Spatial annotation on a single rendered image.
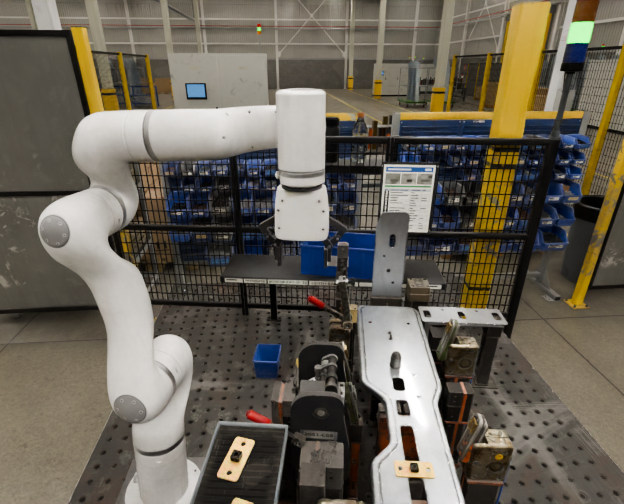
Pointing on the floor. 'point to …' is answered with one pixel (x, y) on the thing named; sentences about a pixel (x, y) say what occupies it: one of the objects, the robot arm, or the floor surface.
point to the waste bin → (580, 235)
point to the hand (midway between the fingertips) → (303, 259)
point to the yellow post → (508, 123)
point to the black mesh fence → (354, 221)
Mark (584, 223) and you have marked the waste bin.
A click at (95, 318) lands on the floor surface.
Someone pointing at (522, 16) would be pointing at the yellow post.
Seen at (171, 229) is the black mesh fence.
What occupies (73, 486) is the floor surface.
